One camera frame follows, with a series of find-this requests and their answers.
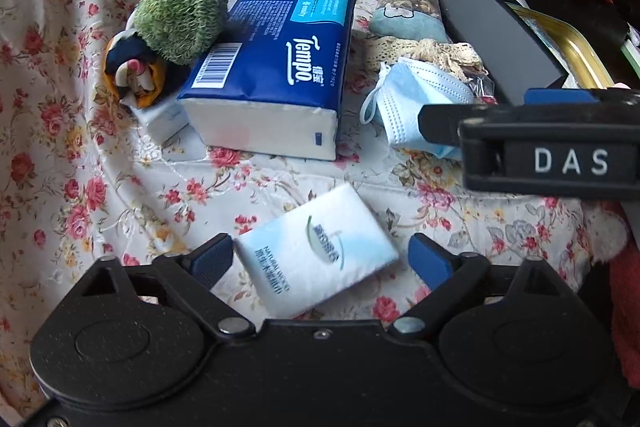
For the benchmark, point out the white fluffy cloth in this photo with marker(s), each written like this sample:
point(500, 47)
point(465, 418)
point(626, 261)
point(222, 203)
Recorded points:
point(605, 232)

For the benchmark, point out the floral tablecloth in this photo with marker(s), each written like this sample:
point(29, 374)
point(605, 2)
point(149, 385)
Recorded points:
point(75, 132)

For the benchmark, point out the blue face mask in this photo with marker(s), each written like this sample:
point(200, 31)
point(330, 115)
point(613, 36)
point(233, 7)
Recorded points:
point(420, 107)

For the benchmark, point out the cream lace doily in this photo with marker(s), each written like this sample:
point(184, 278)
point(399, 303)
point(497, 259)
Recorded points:
point(440, 54)

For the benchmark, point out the clear plastic wrapper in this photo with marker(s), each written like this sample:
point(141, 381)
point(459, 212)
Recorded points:
point(482, 89)

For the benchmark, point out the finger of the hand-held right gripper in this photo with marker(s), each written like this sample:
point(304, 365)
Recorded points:
point(560, 97)
point(440, 123)

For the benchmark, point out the black box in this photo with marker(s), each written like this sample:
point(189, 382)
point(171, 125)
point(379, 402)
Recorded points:
point(500, 37)

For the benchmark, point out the red fabric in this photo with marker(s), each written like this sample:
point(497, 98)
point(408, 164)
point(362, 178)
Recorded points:
point(627, 307)

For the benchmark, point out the gold tray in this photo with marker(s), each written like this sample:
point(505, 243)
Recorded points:
point(575, 52)

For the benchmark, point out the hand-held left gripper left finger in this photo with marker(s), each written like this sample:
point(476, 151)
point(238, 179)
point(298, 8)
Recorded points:
point(216, 253)

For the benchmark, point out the green plush ball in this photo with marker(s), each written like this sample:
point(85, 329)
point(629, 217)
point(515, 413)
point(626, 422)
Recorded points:
point(180, 14)

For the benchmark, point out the small white tissue pack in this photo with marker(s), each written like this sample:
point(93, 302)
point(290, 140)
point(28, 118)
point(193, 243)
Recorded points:
point(162, 122)

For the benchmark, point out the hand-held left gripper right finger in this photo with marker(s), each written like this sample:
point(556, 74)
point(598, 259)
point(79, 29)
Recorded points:
point(426, 257)

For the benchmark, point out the blue tissue pack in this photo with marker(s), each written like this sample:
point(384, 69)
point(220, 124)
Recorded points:
point(280, 72)

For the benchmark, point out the dark yellow patterned scarf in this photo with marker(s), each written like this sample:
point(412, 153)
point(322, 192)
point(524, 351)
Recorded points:
point(132, 72)

